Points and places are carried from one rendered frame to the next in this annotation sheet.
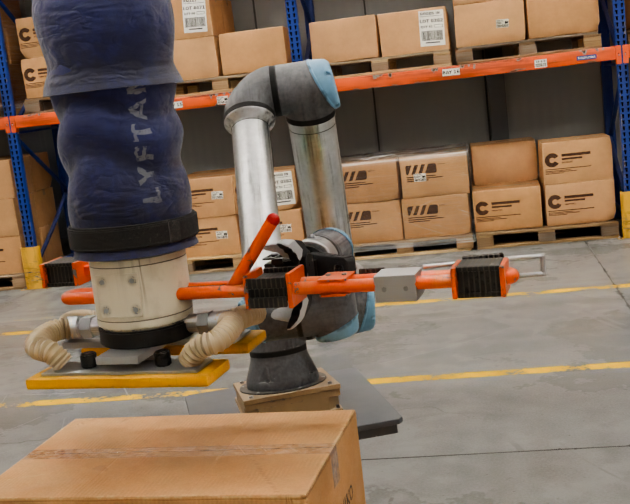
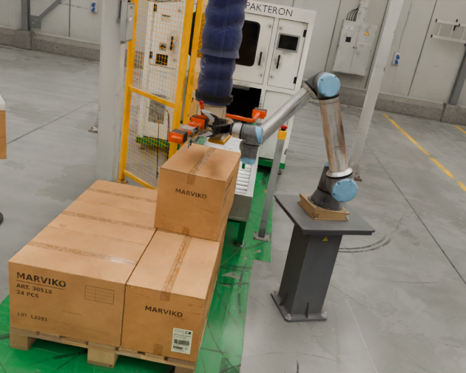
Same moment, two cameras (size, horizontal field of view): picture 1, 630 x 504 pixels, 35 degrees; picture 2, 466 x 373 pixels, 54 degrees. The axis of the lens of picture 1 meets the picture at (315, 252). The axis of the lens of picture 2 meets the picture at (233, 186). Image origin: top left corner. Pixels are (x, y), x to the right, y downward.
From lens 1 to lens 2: 294 cm
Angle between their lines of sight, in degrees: 79
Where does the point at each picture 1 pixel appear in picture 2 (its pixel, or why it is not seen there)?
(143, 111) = (206, 61)
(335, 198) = (326, 135)
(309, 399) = (309, 207)
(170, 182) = (205, 83)
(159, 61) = (211, 48)
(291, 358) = (319, 192)
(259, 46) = not seen: outside the picture
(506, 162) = not seen: outside the picture
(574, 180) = not seen: outside the picture
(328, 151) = (323, 113)
